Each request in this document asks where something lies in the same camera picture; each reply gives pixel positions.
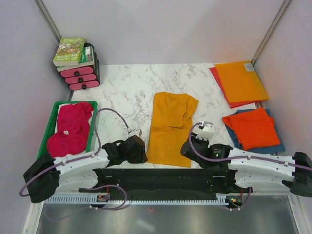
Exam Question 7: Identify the pink and black drawer unit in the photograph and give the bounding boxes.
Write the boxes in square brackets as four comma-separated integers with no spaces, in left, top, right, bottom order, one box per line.
[59,43,100,90]

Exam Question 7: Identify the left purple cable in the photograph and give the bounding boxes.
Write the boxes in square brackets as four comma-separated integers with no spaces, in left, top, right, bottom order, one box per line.
[19,108,130,222]

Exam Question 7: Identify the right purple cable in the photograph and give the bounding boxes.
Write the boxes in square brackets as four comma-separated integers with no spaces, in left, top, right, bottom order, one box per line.
[189,122,312,212]

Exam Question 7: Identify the purple cable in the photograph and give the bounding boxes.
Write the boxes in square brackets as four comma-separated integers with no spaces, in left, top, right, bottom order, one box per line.
[19,108,130,222]
[189,122,312,212]

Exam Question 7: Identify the white slotted cable duct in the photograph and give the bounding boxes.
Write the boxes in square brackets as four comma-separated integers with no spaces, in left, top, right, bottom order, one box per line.
[45,194,239,205]

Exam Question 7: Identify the red plastic folder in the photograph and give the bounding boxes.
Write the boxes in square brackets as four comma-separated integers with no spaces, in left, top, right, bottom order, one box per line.
[210,67,260,108]

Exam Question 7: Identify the magenta t shirt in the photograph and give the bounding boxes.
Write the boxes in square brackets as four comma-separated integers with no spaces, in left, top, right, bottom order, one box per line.
[47,102,94,158]

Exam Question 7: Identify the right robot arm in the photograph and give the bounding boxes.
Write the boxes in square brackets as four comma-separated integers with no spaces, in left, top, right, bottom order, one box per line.
[180,133,312,197]

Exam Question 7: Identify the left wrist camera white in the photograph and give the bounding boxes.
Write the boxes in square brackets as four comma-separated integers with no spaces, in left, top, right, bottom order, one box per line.
[128,129,142,137]

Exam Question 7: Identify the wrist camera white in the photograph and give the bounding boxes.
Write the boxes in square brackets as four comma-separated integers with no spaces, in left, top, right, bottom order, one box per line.
[196,121,215,141]
[128,129,142,137]

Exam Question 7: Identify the left aluminium corner post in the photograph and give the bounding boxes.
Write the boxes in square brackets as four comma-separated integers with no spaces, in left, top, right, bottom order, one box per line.
[34,0,62,43]

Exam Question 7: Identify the green plastic tray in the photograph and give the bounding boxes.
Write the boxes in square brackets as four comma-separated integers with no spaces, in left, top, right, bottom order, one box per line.
[37,101,98,158]

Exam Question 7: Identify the green illustrated book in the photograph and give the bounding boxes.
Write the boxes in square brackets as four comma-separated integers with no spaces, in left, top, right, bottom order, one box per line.
[53,37,85,67]

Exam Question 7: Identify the folded orange t shirt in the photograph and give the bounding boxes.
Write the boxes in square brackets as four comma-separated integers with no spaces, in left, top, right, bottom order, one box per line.
[222,108,280,150]

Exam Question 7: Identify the aluminium corner post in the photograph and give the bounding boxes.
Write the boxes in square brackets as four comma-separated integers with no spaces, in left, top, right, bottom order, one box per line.
[251,0,292,66]
[34,0,62,43]

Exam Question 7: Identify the orange plastic folder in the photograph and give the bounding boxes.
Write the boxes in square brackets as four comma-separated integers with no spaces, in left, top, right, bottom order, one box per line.
[215,61,269,103]

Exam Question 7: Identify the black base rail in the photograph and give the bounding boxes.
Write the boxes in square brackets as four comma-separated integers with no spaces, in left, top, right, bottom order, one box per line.
[90,168,252,201]

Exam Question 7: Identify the right aluminium corner post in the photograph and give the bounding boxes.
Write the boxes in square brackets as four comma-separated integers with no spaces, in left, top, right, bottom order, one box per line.
[251,0,292,66]

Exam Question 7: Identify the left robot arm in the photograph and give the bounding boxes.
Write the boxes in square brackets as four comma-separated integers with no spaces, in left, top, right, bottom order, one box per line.
[20,135,147,203]

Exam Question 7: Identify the yellow t shirt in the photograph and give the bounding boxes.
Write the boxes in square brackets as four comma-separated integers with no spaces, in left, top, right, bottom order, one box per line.
[147,92,198,168]

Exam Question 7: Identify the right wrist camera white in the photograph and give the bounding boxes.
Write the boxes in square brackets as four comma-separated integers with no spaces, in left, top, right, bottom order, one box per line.
[196,121,215,141]

